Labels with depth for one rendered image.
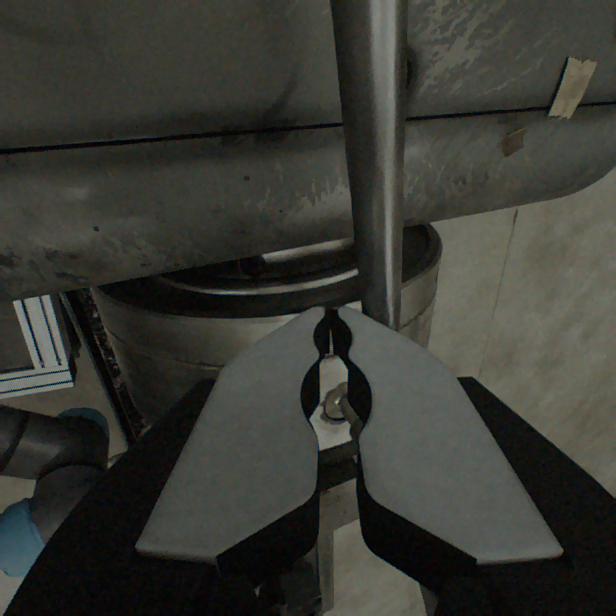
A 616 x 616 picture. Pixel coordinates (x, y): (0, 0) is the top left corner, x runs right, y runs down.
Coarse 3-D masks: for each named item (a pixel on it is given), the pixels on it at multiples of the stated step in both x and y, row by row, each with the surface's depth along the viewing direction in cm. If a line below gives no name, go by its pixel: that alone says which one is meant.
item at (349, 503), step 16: (352, 464) 84; (320, 480) 81; (336, 480) 80; (352, 480) 80; (320, 496) 78; (336, 496) 81; (352, 496) 83; (320, 512) 81; (336, 512) 84; (352, 512) 87; (320, 528) 84; (336, 528) 87
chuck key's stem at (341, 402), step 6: (342, 396) 26; (336, 402) 27; (342, 402) 26; (342, 408) 26; (348, 408) 26; (348, 414) 25; (354, 414) 25; (348, 420) 25; (354, 420) 24; (360, 420) 24; (354, 426) 24; (360, 426) 24; (354, 432) 24; (354, 438) 24
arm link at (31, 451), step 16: (32, 416) 46; (48, 416) 47; (64, 416) 50; (80, 416) 50; (96, 416) 52; (32, 432) 44; (48, 432) 45; (64, 432) 47; (80, 432) 48; (96, 432) 50; (16, 448) 43; (32, 448) 44; (48, 448) 45; (64, 448) 46; (80, 448) 46; (96, 448) 48; (16, 464) 43; (32, 464) 44; (48, 464) 44; (64, 464) 44; (80, 464) 44; (96, 464) 46
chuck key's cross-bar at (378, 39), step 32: (352, 0) 5; (384, 0) 5; (352, 32) 6; (384, 32) 6; (352, 64) 6; (384, 64) 6; (352, 96) 6; (384, 96) 6; (352, 128) 7; (384, 128) 7; (352, 160) 8; (384, 160) 7; (352, 192) 8; (384, 192) 8; (384, 224) 8; (384, 256) 9; (384, 288) 10; (384, 320) 11
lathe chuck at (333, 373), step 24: (432, 312) 32; (408, 336) 28; (120, 360) 29; (144, 360) 26; (168, 360) 25; (336, 360) 25; (144, 384) 28; (168, 384) 26; (192, 384) 25; (336, 384) 26; (144, 408) 30; (168, 408) 28; (336, 432) 28
